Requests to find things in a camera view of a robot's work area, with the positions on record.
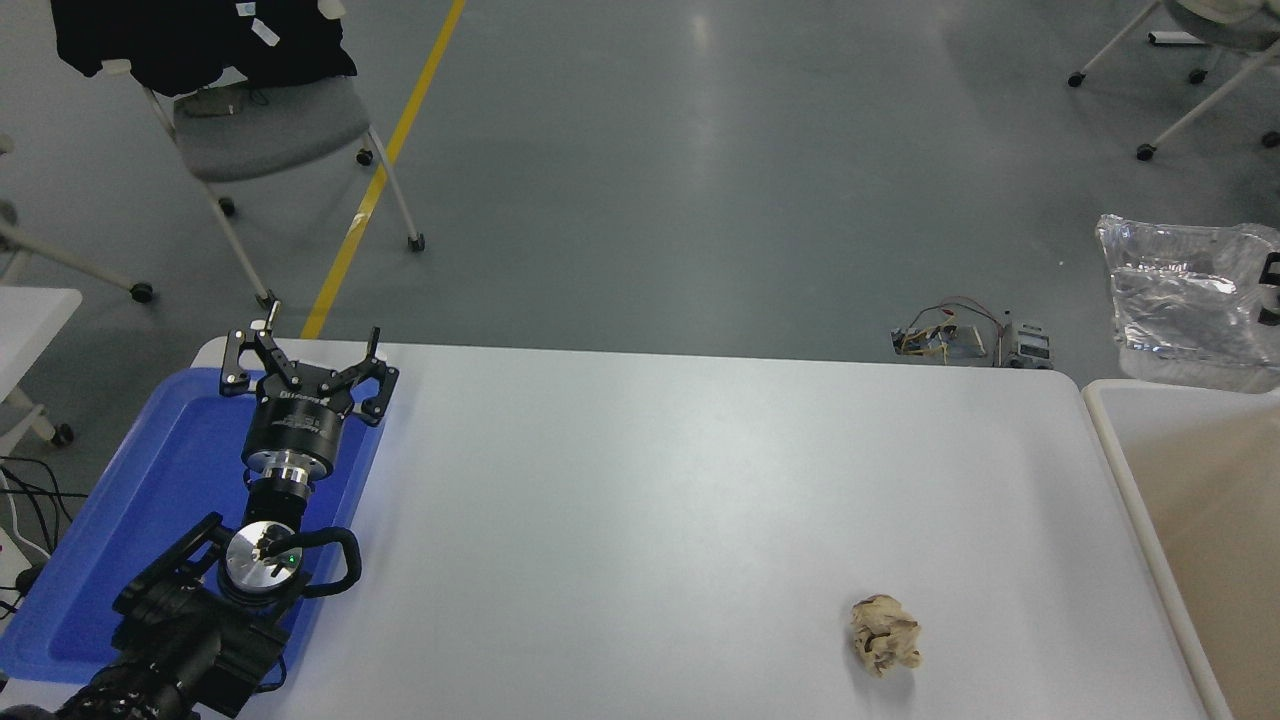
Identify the small white table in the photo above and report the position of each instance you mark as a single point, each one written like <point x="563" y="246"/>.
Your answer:
<point x="30" y="320"/>

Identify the blue plastic tray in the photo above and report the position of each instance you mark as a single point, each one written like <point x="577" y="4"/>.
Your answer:
<point x="160" y="480"/>

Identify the black garment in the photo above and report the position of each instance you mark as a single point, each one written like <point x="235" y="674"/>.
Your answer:
<point x="190" y="40"/>

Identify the silver foil tray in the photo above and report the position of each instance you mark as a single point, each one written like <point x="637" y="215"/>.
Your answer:
<point x="1180" y="300"/>

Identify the large pale bin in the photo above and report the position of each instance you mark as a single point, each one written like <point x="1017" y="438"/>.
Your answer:
<point x="1220" y="540"/>

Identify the grey seat wheeled chair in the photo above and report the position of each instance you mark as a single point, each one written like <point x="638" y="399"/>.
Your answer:
<point x="270" y="130"/>

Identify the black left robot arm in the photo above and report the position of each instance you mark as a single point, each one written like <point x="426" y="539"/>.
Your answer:
<point x="170" y="640"/>

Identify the small silver device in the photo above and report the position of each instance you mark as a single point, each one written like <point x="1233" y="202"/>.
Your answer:
<point x="1030" y="348"/>

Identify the crumpled tan paper ball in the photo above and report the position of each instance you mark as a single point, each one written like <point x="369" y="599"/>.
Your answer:
<point x="885" y="635"/>

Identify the white wheeled chair leg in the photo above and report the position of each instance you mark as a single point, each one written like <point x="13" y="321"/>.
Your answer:
<point x="70" y="265"/>

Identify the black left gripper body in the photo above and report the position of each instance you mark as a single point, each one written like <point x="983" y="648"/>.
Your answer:
<point x="295" y="428"/>

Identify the olive cloth item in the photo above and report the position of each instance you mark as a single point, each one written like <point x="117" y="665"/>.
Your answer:
<point x="215" y="102"/>

